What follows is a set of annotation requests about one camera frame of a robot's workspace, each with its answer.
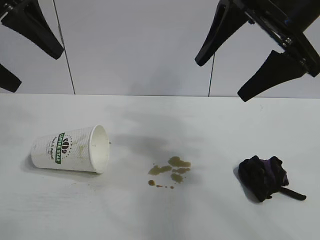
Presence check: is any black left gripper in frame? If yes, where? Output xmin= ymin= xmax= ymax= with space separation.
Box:
xmin=0 ymin=0 xmax=65 ymax=93

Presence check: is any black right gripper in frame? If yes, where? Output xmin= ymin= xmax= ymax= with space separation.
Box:
xmin=194 ymin=0 xmax=320 ymax=103

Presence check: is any white paper coffee cup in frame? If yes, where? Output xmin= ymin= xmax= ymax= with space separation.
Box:
xmin=30 ymin=124 xmax=110 ymax=175

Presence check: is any black purple cloth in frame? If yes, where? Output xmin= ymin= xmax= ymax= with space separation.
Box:
xmin=237 ymin=155 xmax=308 ymax=203

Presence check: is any brown coffee spill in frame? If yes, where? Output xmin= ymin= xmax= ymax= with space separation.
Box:
xmin=147 ymin=156 xmax=192 ymax=190

